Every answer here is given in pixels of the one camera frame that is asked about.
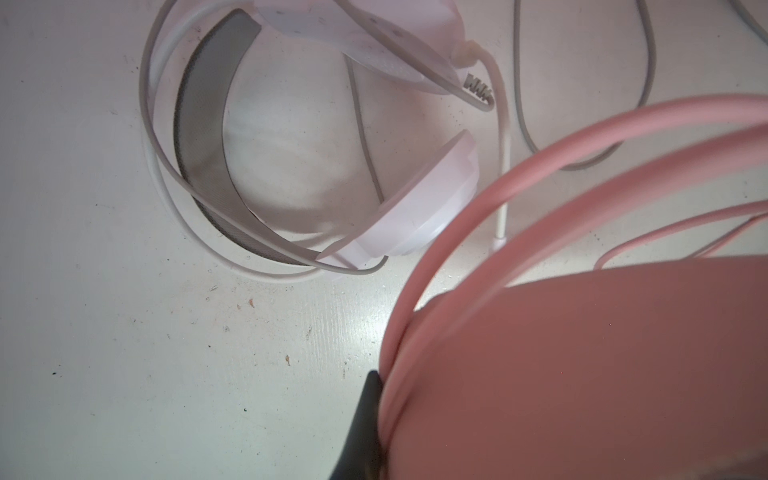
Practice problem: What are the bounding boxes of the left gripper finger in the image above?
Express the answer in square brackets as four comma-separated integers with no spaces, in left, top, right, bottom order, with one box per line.
[330,370,384,480]

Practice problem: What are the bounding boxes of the pink headphones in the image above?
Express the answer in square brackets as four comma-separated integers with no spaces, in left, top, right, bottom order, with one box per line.
[366,94,767,479]

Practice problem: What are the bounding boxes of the pink headphone cable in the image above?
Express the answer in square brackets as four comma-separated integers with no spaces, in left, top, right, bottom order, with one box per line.
[593,200,768,271]

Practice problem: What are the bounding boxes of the white headphones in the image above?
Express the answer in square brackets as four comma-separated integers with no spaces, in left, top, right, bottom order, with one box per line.
[139,1,511,283]

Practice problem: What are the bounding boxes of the grey headphone cable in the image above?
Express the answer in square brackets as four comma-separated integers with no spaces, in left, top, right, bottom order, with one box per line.
[139,0,768,276]

